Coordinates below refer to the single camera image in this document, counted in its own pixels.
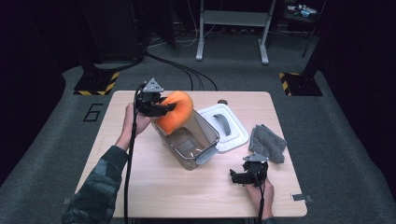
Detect grey microfibre cloth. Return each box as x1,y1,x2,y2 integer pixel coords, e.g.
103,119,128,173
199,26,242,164
247,123,288,164

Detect hand-held gripper black cable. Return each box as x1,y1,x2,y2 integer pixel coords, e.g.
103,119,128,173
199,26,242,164
255,181,266,224
123,83,148,224

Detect black floor cables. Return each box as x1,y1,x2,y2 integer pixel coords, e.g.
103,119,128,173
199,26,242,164
146,52,219,91

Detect orange plush toy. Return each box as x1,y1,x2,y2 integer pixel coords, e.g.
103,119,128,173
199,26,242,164
154,91,194,135

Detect person's right hand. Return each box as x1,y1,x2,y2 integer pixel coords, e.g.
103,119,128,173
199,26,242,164
244,178,276,220

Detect person's left hand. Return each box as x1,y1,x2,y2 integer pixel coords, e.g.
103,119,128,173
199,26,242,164
115,102,152,152

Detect dark cabinet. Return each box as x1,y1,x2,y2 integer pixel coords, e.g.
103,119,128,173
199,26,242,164
78,0,148,63

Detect right hand-held gripper black cable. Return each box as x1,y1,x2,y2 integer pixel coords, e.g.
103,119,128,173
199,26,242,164
255,181,266,224

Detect clear grey storage box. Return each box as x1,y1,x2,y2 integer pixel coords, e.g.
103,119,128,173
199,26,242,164
151,108,220,172

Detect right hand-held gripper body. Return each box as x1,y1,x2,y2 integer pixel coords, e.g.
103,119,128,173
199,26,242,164
242,152,270,188

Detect black striped stand base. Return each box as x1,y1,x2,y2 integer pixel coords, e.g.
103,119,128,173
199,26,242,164
73,59,120,96
278,55,324,97

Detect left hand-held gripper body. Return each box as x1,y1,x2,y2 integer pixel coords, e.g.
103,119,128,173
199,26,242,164
134,77,164,117

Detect white metal table frame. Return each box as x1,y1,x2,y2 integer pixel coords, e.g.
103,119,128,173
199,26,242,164
195,0,276,65

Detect dark shelf with small things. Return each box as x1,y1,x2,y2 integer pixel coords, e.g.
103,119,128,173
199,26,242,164
281,0,321,32

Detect left hand-held gripper black cable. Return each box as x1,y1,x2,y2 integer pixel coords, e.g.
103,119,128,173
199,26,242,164
123,83,148,224

